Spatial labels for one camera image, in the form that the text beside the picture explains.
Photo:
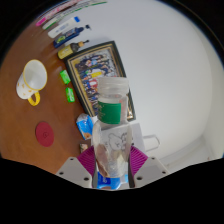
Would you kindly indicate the blue tissue pack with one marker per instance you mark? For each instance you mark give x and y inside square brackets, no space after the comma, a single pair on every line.
[85,126]

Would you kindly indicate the white tube bottle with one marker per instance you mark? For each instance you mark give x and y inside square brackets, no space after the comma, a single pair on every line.
[61,28]

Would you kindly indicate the flat round red coaster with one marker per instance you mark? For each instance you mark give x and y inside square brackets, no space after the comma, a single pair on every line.
[44,134]

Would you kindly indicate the clear green-labelled plastic bottle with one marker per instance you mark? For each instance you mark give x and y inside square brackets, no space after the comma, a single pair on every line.
[111,113]

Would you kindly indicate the long green-printed white box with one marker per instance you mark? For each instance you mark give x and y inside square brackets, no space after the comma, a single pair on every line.
[63,16]

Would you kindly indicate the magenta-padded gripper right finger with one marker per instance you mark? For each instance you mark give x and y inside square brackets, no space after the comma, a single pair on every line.
[152,171]

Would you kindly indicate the framed group photo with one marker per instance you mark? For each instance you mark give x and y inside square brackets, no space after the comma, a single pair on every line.
[90,66]

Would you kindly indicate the floral patterned pouch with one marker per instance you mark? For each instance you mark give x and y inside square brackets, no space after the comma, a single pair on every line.
[83,148]

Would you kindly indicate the dark blue pump bottle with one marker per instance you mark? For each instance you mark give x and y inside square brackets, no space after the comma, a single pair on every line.
[68,36]

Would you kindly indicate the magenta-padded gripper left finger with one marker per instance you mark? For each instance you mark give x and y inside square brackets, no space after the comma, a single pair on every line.
[73,171]

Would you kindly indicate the white paper gift bag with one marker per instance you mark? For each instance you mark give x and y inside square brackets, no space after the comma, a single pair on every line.
[137,133]

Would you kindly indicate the amber pump bottle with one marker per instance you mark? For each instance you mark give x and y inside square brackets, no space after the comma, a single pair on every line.
[66,50]

